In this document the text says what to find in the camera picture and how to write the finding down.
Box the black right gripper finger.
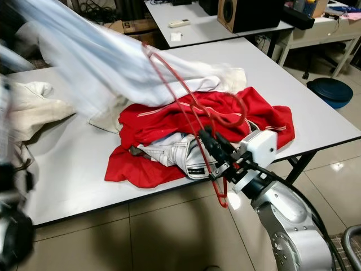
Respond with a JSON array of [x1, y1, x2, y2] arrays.
[[199, 128, 232, 171], [209, 129, 242, 164]]

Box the red plastic hanger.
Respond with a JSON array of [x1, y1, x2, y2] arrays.
[[143, 42, 249, 208]]

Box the red jersey white stripes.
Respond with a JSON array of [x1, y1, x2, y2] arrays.
[[105, 86, 296, 190]]

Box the round dark blue cushion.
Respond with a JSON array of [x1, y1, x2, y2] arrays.
[[306, 77, 354, 110]]

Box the white remote control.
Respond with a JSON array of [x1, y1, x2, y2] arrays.
[[168, 19, 190, 29]]

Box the brown black speaker box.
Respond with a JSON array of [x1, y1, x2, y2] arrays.
[[217, 0, 294, 33]]

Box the brown cardboard box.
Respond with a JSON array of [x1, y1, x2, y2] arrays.
[[115, 20, 161, 34]]

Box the long black sound bar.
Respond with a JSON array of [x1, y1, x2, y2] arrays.
[[282, 6, 315, 30]]

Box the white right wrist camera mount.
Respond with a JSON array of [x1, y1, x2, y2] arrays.
[[240, 130, 278, 170]]

